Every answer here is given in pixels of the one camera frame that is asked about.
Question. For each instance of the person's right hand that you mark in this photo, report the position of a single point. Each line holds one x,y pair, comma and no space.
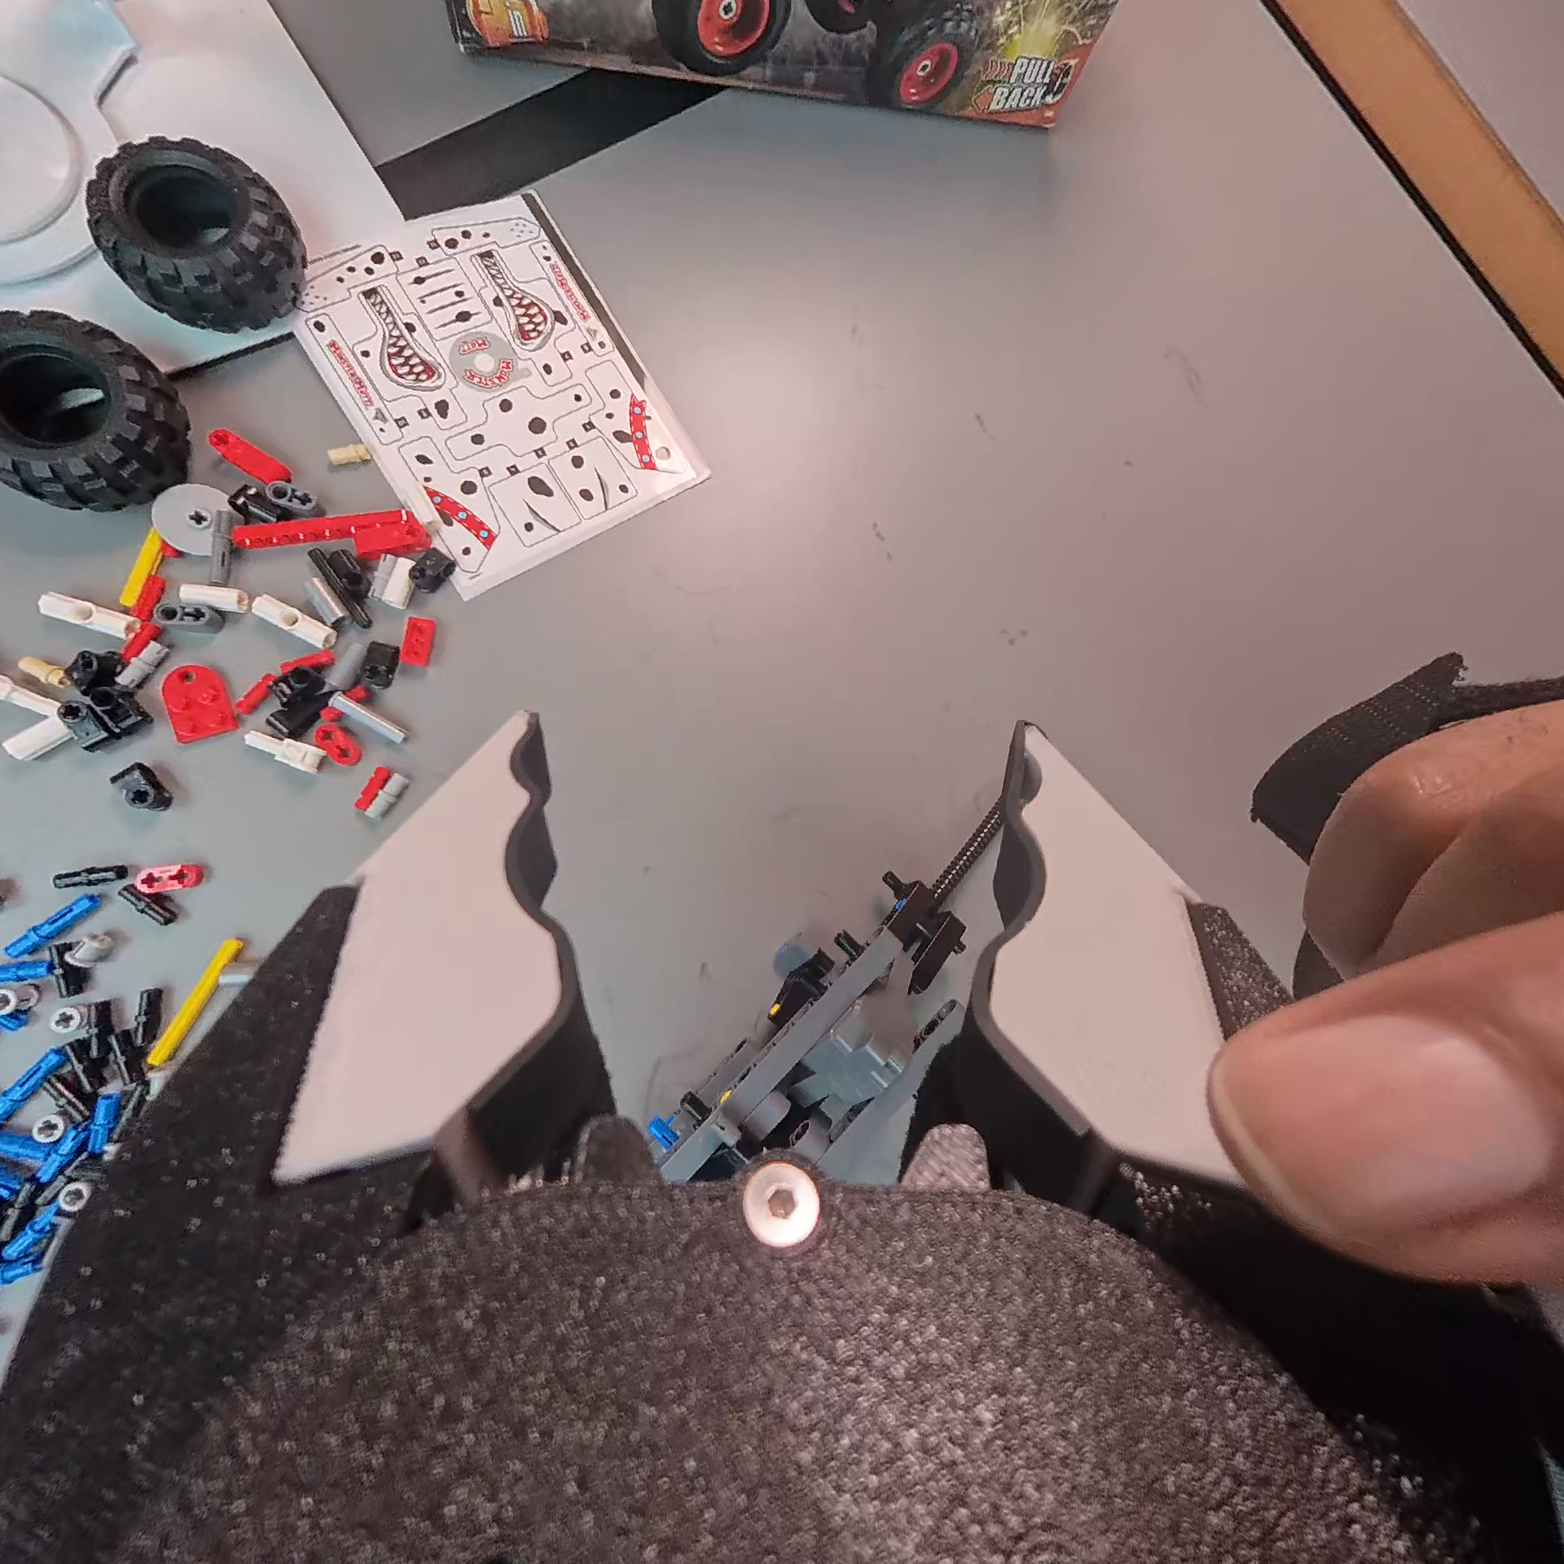
1418,1124

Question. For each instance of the white and wooden book stand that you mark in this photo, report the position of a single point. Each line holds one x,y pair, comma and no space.
220,61

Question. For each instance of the white sticker sheet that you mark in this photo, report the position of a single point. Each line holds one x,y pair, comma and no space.
489,391

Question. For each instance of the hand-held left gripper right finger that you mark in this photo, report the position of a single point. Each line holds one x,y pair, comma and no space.
1100,977

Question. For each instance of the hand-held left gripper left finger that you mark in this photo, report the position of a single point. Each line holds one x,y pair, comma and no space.
429,977

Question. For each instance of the grey desk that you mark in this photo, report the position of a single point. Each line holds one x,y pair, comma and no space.
978,439

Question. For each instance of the toy truck cardboard box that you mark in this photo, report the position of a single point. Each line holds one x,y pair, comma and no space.
782,48

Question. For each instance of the pile of blue black pins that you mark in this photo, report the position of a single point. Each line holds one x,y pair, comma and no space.
73,1099

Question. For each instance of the black toy tyre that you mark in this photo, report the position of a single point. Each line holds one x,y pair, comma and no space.
233,281
135,452

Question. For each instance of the grey toy brick chassis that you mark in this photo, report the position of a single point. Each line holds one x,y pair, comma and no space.
820,1050

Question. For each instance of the pile of red white bricks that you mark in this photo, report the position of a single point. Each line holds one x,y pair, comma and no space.
209,697

